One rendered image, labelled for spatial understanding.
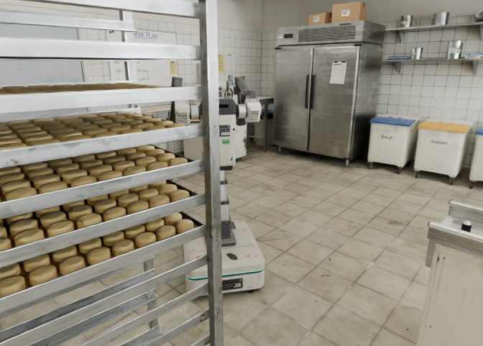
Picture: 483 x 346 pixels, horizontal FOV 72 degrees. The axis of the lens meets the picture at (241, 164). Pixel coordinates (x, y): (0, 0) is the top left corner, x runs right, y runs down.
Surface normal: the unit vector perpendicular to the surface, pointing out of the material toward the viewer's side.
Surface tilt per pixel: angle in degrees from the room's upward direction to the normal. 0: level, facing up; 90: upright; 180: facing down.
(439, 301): 90
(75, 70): 90
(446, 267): 90
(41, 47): 90
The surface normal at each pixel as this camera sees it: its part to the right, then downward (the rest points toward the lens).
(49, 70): 0.75, 0.19
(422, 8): -0.67, 0.21
